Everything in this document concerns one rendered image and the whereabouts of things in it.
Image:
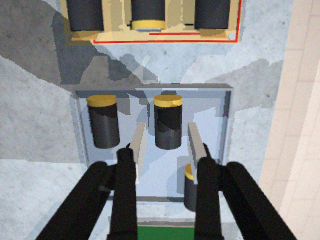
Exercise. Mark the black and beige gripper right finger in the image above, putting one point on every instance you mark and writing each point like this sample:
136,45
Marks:
255,216

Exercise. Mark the black battery with gold top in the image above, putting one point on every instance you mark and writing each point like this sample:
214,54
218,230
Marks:
104,120
211,14
168,121
85,15
190,189
148,14

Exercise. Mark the green open-top box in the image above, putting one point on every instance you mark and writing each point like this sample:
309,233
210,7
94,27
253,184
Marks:
165,232

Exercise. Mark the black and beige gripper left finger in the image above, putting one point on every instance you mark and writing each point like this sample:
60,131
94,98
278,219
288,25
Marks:
78,214

